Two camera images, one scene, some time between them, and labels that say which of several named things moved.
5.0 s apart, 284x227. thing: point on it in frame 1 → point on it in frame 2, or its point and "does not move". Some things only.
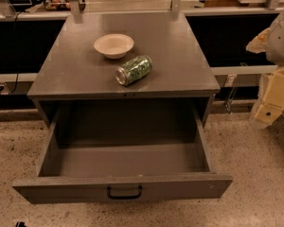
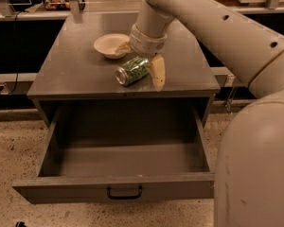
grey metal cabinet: [75, 70] does not move
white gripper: [281, 42] → [146, 44]
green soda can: [133, 70] does not move
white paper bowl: [114, 45] does not move
